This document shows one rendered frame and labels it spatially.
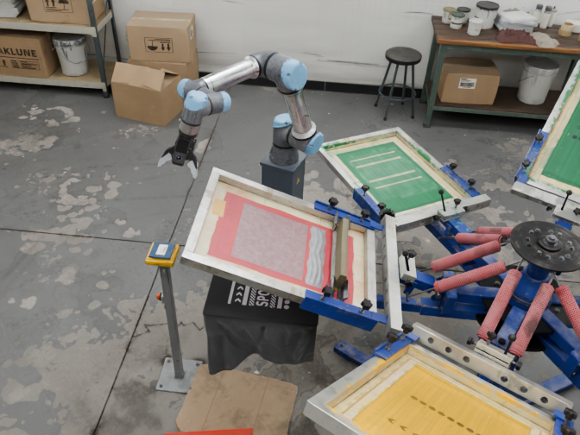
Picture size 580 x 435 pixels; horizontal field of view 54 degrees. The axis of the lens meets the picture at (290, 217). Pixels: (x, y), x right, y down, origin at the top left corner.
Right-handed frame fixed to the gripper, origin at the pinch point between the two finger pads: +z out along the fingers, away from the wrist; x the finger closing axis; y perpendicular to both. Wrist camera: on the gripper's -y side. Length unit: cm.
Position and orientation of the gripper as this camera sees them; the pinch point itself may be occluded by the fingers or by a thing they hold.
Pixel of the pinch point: (176, 174)
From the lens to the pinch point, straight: 226.5
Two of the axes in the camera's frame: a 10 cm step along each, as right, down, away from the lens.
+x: -9.4, -3.1, -1.4
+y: 1.0, -6.3, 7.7
